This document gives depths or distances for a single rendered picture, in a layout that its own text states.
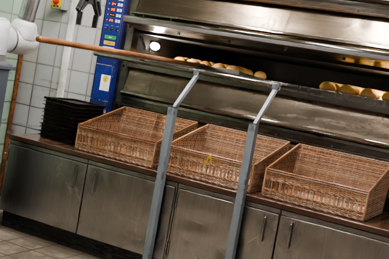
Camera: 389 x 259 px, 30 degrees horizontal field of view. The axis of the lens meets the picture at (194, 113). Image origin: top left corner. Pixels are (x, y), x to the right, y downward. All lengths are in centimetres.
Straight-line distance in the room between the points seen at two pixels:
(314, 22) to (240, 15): 47
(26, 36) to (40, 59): 74
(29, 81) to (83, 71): 46
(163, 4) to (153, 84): 52
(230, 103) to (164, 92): 47
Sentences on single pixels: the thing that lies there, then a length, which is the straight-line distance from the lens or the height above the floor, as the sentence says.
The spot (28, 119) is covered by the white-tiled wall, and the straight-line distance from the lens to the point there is 524.
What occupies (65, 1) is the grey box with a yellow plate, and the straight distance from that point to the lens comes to 506.
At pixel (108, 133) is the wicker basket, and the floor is 72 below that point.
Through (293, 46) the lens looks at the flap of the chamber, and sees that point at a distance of 413.
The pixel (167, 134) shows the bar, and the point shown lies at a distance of 392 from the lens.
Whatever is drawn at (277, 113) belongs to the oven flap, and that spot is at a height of 100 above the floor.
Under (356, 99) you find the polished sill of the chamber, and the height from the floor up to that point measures 116.
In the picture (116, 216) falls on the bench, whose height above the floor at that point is 27.
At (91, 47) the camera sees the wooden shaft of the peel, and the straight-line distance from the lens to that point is 384.
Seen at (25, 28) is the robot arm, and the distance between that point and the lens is 447.
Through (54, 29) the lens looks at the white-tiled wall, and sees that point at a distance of 514.
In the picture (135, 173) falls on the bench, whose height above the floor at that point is 54.
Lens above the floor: 118
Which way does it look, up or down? 4 degrees down
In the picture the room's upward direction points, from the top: 10 degrees clockwise
